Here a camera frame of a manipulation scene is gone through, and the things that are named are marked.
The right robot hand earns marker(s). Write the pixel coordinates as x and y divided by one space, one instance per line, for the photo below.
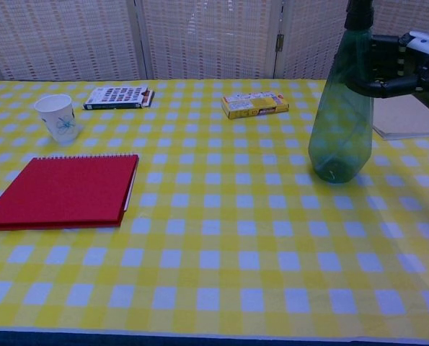
409 77

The woven folding screen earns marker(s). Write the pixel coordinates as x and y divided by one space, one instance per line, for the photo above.
163 36

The brass screen hinge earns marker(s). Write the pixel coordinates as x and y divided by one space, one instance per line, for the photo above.
280 42

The white paper cup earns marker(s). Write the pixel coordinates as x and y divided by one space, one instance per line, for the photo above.
58 117

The yellow snack box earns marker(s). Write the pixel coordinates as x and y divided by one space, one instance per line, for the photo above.
254 104

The green spray bottle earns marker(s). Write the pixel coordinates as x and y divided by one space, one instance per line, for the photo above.
344 122

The red spiral notebook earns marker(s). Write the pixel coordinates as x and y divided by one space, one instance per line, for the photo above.
62 192

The yellow checkered tablecloth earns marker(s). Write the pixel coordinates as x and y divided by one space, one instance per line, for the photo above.
214 223

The tan cardboard sheet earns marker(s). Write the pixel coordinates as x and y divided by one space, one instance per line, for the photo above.
410 120

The colourful printed snack box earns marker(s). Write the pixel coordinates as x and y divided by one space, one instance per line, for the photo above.
118 97

